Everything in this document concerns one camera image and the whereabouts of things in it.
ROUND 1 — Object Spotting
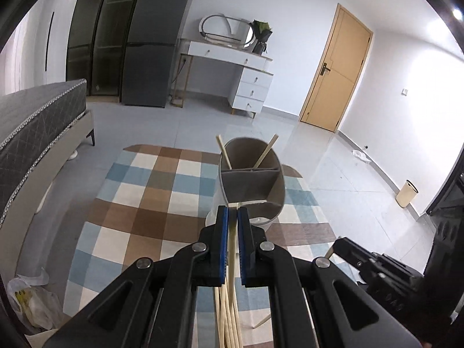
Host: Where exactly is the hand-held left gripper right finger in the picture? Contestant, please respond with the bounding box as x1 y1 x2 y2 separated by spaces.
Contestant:
236 206 423 348

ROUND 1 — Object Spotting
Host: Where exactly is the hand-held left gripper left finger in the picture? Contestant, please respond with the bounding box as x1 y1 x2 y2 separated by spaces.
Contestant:
43 205 231 348

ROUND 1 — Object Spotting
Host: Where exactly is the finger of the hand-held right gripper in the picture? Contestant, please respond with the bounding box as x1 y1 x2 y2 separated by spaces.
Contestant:
335 253 426 311
331 237 425 284

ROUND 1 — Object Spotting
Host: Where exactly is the bunch of wooden chopsticks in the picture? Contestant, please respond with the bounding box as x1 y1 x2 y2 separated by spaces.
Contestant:
215 205 245 348

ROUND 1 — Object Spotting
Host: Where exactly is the grey white utensil holder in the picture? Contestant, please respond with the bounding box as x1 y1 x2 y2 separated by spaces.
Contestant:
205 137 286 233

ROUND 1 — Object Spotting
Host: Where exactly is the cream trash bin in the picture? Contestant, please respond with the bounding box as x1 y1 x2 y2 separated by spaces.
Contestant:
395 179 419 209

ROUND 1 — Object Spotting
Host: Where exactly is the checkered tablecloth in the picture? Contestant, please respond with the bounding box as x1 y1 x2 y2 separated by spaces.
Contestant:
61 144 367 348

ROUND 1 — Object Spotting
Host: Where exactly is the white vanity desk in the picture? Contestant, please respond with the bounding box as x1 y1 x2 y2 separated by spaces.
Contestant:
170 38 274 118

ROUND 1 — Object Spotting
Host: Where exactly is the wooden door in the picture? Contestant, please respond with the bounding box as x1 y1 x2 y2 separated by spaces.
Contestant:
299 3 374 133

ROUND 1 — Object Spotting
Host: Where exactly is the dark grey refrigerator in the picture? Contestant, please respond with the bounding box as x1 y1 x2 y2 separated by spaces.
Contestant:
121 0 198 108

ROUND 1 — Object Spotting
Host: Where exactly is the white yellow plastic bag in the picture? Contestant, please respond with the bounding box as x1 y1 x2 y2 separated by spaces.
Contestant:
6 267 65 336

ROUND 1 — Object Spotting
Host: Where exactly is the oval vanity mirror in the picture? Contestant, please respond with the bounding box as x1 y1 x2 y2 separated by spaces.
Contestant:
199 14 255 48

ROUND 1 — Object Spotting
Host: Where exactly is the dark grey quilted mattress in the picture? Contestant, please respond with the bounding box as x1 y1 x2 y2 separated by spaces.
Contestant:
0 79 88 225

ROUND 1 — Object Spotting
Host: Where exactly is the dark glass-door cabinet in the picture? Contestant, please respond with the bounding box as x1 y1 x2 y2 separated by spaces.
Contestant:
66 0 146 103

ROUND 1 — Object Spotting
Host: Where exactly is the white wardrobe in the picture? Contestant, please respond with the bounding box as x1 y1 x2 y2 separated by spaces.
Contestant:
11 0 82 93

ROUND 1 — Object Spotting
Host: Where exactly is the grey upholstered bed frame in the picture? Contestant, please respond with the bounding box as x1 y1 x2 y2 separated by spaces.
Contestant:
0 110 95 276

